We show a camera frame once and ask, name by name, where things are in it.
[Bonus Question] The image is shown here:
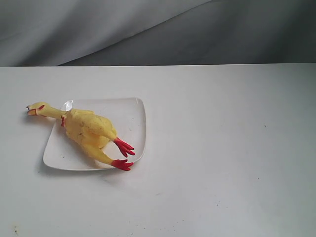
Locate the yellow rubber chicken toy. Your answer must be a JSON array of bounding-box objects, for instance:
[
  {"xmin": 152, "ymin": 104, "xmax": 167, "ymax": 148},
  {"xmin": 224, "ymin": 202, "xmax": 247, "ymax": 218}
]
[{"xmin": 26, "ymin": 102, "xmax": 135, "ymax": 171}]

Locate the white square plate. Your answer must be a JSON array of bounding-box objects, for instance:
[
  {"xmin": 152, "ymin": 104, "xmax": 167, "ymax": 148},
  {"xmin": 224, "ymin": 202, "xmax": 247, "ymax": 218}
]
[{"xmin": 42, "ymin": 98, "xmax": 146, "ymax": 171}]

